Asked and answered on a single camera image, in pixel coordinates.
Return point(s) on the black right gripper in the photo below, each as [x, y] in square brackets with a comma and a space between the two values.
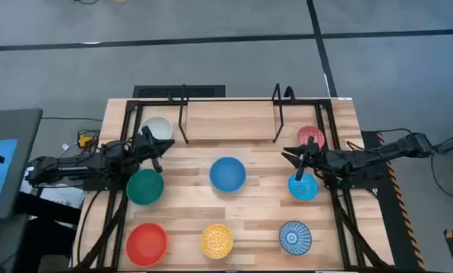
[301, 172]

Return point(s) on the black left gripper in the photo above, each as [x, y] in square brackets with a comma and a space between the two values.
[156, 159]

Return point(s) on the red-inside grey-patterned bowl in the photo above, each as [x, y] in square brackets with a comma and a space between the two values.
[312, 132]

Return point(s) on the yellow-inside blue-lattice bowl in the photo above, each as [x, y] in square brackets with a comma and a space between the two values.
[217, 241]

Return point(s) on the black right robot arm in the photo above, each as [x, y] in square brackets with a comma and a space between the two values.
[381, 151]

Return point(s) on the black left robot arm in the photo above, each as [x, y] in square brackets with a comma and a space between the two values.
[78, 167]

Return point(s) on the wooden shelf black metal legs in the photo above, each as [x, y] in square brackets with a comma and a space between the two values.
[230, 119]

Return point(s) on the light-blue-inside orange-patterned bowl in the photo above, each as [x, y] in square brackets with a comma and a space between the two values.
[306, 190]

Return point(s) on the green bowl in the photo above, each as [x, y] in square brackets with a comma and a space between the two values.
[145, 187]

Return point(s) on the plain blue bowl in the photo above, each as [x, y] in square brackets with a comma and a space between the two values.
[228, 174]

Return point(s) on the yellow plug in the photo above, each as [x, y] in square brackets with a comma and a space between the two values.
[85, 141]

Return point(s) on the blue white striped bowl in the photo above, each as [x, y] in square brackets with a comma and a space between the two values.
[295, 238]

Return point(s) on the red bowl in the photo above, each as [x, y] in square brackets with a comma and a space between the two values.
[146, 244]

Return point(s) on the black hazard-striped floor mat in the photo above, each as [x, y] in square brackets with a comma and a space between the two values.
[385, 212]

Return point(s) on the white paper sheet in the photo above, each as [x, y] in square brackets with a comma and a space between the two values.
[63, 195]

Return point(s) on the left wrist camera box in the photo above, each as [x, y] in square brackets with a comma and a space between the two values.
[139, 151]

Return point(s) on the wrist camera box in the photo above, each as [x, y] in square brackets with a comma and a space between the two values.
[139, 151]
[321, 159]

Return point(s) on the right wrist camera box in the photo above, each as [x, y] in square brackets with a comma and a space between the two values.
[321, 159]

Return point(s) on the black metal rig frame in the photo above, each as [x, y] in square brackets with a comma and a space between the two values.
[154, 102]

